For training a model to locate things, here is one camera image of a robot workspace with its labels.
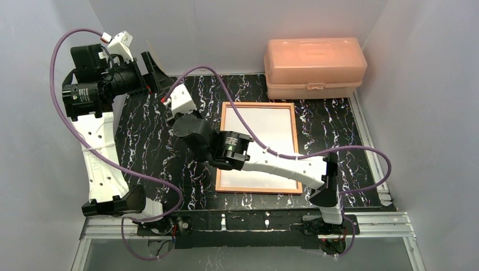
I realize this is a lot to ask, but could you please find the pink plastic storage box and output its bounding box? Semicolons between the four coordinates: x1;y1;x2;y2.
264;37;367;100

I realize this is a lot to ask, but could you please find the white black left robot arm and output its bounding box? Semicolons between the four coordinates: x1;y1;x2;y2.
62;44;173;222

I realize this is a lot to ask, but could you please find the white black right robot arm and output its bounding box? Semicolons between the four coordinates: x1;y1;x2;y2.
168;102;343;225

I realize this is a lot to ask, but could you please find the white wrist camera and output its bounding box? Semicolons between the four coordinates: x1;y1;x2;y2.
161;84;197;117
100;31;133;61

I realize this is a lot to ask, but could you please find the blue sky landscape photo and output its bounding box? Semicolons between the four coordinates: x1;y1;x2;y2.
220;107;298;190

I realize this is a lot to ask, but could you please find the aluminium mounting rail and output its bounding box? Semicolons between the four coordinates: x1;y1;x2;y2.
81;209;416;239

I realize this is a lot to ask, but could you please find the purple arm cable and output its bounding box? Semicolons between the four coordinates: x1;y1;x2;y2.
49;28;185;261
163;66;393;258

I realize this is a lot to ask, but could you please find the pink wooden picture frame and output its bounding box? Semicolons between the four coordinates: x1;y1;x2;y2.
215;102;304;196

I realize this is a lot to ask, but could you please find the brown cardboard backing board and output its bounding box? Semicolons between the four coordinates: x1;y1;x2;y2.
149;52;163;74

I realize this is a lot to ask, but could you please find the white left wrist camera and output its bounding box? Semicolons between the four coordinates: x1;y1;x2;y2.
100;31;133;61

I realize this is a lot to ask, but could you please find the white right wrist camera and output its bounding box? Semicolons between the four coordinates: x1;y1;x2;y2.
161;84;197;117

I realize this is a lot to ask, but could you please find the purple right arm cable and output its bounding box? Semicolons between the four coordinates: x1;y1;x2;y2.
163;66;393;258

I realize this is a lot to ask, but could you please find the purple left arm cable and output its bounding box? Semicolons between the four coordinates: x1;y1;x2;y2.
49;28;185;261

